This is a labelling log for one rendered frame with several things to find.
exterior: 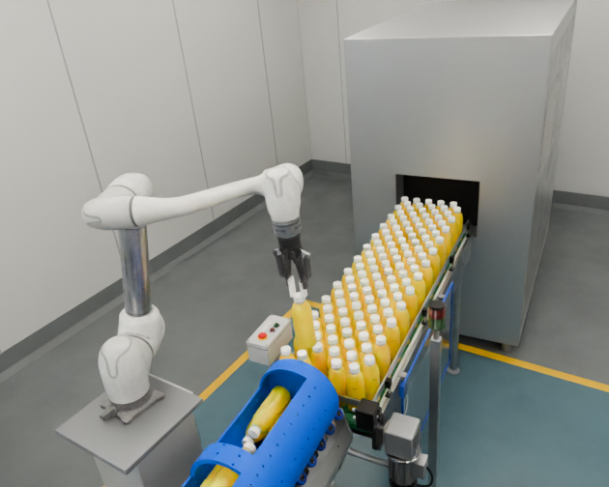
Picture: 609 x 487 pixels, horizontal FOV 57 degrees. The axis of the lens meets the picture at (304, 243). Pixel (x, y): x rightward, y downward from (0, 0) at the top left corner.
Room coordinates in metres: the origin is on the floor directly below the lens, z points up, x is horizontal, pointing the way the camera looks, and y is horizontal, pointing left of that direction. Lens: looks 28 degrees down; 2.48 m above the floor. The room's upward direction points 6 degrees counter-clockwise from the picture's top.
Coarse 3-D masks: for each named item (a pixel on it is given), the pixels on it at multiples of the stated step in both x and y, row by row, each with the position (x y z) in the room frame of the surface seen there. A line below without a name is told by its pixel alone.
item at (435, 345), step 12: (432, 336) 1.72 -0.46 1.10; (432, 348) 1.69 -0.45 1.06; (432, 360) 1.69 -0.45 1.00; (432, 372) 1.69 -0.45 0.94; (432, 384) 1.69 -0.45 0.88; (432, 396) 1.69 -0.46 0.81; (432, 408) 1.69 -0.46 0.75; (432, 420) 1.69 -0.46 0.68; (432, 432) 1.69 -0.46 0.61; (432, 444) 1.69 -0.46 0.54; (432, 456) 1.69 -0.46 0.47; (432, 468) 1.69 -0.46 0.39
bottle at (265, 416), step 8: (272, 392) 1.46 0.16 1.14; (280, 392) 1.45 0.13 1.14; (288, 392) 1.47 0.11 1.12; (264, 400) 1.44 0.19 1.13; (272, 400) 1.42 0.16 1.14; (280, 400) 1.43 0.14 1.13; (288, 400) 1.45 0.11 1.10; (264, 408) 1.39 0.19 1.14; (272, 408) 1.39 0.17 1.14; (280, 408) 1.41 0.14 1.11; (256, 416) 1.36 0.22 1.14; (264, 416) 1.35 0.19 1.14; (272, 416) 1.36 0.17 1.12; (256, 424) 1.34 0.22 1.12; (264, 424) 1.33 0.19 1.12; (272, 424) 1.35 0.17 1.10
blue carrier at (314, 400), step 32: (288, 384) 1.52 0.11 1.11; (320, 384) 1.42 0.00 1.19; (288, 416) 1.27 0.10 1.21; (320, 416) 1.32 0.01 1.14; (224, 448) 1.15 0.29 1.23; (256, 448) 1.36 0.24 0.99; (288, 448) 1.18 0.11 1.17; (192, 480) 1.16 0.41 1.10; (256, 480) 1.06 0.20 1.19; (288, 480) 1.12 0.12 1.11
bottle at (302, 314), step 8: (296, 304) 1.56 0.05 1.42; (304, 304) 1.56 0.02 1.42; (296, 312) 1.55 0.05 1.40; (304, 312) 1.54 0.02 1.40; (296, 320) 1.54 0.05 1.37; (304, 320) 1.54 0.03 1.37; (312, 320) 1.56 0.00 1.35; (296, 328) 1.55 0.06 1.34; (304, 328) 1.54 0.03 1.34; (312, 328) 1.55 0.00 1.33; (296, 336) 1.55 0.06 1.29; (304, 336) 1.53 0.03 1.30; (312, 336) 1.54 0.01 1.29; (304, 344) 1.53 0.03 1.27; (312, 344) 1.54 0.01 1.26
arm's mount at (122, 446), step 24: (168, 384) 1.70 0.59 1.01; (96, 408) 1.61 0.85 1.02; (168, 408) 1.57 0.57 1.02; (192, 408) 1.56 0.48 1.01; (72, 432) 1.49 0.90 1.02; (96, 432) 1.48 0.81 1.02; (120, 432) 1.47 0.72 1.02; (144, 432) 1.46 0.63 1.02; (168, 432) 1.45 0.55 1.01; (96, 456) 1.38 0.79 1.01; (120, 456) 1.36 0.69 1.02; (144, 456) 1.36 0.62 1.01
